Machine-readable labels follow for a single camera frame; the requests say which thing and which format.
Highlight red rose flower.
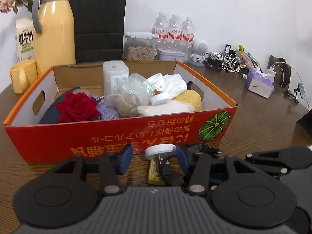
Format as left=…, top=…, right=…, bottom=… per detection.
left=56, top=91, right=100, bottom=123

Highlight water bottle right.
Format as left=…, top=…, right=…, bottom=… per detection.
left=182, top=17, right=195, bottom=62

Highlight yellow thermos jug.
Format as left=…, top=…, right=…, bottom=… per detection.
left=32, top=0, right=76, bottom=77

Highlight white power adapter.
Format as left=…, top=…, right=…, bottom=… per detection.
left=265, top=56, right=291, bottom=89

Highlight purple knitted pouch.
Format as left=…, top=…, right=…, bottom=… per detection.
left=97, top=99, right=120, bottom=120

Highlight phone holder stand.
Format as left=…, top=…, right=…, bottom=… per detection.
left=284, top=83, right=306, bottom=104

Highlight clear snack container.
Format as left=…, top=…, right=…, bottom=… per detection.
left=125, top=32, right=158, bottom=61

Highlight tangled charger cables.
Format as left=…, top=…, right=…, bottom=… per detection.
left=203, top=43, right=247, bottom=74

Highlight red cardboard box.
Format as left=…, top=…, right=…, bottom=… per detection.
left=3, top=61, right=238, bottom=163

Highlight black paper bag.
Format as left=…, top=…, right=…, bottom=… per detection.
left=69, top=0, right=126, bottom=63

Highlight yellow mug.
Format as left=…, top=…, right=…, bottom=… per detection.
left=10, top=60, right=38, bottom=94

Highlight white robot toy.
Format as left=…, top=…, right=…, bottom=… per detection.
left=189, top=39, right=208, bottom=66

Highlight iridescent plastic bag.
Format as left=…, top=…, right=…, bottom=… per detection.
left=106, top=73, right=154, bottom=117

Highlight white milk carton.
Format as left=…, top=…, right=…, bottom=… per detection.
left=15, top=18, right=35, bottom=61

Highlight water bottle middle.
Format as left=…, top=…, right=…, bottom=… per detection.
left=168, top=14, right=182, bottom=52

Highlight purple tissue pack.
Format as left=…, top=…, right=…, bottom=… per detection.
left=246, top=69, right=274, bottom=99

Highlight translucent plastic container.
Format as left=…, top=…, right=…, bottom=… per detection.
left=103, top=60, right=129, bottom=99

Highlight colourful snack packet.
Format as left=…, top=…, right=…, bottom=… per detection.
left=238, top=44, right=260, bottom=69

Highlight yellow white plush toy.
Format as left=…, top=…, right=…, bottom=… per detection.
left=137, top=90, right=203, bottom=116

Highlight large white jar lid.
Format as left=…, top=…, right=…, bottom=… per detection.
left=147, top=73, right=166, bottom=92

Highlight white cloth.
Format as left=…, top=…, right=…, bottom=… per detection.
left=155, top=74, right=187, bottom=99

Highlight navy blue zip case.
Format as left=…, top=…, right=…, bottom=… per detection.
left=39, top=87, right=80, bottom=124

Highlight white lidded small jar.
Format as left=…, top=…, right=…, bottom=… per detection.
left=145, top=144, right=176, bottom=186

